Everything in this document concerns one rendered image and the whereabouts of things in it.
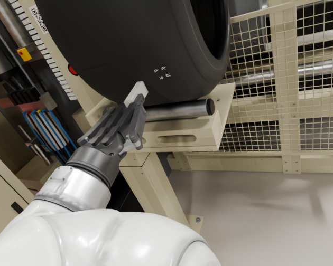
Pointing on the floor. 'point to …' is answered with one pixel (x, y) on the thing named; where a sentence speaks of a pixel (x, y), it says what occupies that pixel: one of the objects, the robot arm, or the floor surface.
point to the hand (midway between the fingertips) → (136, 96)
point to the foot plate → (195, 222)
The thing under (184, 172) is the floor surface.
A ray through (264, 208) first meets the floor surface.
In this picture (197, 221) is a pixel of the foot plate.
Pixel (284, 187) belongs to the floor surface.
